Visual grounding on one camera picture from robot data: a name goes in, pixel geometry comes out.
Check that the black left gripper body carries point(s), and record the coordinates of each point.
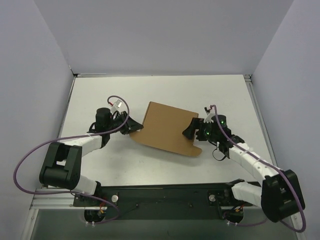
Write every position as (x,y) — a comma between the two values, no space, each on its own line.
(126,124)

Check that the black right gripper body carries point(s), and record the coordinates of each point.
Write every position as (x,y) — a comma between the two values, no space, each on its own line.
(197,128)

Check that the brown cardboard box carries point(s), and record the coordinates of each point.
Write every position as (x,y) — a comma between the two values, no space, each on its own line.
(163,127)

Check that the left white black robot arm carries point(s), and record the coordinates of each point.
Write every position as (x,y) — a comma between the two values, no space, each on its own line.
(62,164)

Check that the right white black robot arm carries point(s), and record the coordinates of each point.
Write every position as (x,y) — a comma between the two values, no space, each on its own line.
(279,193)

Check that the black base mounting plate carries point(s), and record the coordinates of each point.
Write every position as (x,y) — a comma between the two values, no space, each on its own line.
(199,201)

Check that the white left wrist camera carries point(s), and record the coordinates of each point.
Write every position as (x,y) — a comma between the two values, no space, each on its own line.
(116,106)

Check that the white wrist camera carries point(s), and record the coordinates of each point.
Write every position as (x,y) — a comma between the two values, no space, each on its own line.
(209,115)
(116,106)

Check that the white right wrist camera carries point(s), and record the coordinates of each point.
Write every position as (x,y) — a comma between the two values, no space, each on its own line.
(209,115)

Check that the aluminium frame rail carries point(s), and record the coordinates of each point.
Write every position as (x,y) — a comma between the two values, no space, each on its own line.
(52,199)

